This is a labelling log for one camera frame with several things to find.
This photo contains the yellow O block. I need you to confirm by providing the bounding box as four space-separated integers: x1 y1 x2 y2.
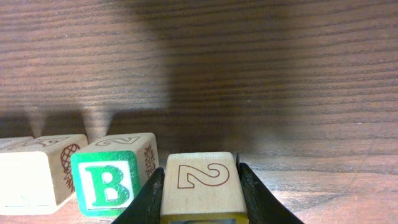
160 152 249 223
1 134 88 215

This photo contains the green R block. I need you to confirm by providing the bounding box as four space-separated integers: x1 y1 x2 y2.
0 136 33 149

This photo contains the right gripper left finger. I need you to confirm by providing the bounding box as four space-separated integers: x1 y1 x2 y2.
112 167 165 224

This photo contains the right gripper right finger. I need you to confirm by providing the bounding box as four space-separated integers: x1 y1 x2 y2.
236 153 303 224

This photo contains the green B block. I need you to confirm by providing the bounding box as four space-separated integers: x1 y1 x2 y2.
71 133 159 217

